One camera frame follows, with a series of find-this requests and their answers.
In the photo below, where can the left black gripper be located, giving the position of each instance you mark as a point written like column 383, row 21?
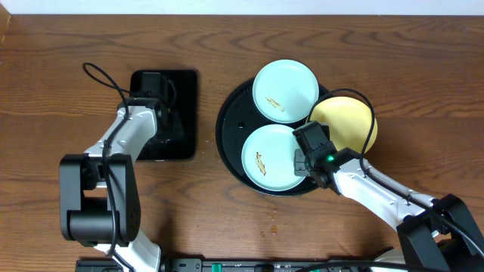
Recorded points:
column 166, row 123

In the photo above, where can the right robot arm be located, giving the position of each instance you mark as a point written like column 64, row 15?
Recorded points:
column 434, row 234

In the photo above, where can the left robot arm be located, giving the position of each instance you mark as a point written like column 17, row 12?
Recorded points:
column 99, row 201

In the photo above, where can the round black tray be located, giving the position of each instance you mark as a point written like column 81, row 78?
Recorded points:
column 237, row 119

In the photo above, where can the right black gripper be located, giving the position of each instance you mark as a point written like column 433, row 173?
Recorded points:
column 298, row 162

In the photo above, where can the black rectangular tray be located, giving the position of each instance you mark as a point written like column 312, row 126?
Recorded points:
column 184, row 145

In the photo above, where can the yellow plate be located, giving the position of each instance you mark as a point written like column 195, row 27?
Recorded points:
column 349, row 121

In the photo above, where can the light blue plate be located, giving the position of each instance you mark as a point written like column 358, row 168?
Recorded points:
column 284, row 91
column 267, row 157

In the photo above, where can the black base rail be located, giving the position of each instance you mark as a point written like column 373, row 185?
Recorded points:
column 198, row 265

